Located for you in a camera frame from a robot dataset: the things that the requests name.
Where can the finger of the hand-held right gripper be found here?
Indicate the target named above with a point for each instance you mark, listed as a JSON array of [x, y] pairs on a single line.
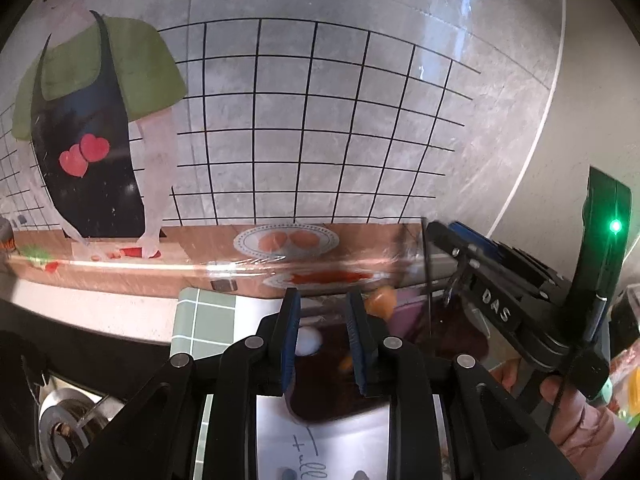
[[445, 242], [480, 242]]

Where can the green checked white tablecloth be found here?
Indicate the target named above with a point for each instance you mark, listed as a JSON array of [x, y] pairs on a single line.
[[210, 310]]

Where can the purple utensil holder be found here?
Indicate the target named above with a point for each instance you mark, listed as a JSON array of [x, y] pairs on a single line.
[[440, 330]]

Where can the white ceramic spoon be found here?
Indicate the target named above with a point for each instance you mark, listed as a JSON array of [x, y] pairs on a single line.
[[307, 341]]

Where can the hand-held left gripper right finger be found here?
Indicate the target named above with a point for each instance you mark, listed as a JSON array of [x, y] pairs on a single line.
[[357, 340]]

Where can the person's right hand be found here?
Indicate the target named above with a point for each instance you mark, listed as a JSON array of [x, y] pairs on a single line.
[[575, 420]]

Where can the cartoon wall poster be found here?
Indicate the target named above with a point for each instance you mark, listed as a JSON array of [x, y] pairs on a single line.
[[250, 110]]

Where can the black gas stove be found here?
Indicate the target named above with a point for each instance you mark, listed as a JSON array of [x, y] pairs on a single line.
[[60, 425]]

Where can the wooden spoon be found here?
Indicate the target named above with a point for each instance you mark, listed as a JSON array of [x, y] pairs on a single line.
[[380, 301]]

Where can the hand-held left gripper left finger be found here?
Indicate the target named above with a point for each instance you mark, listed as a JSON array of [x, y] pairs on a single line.
[[290, 340]]

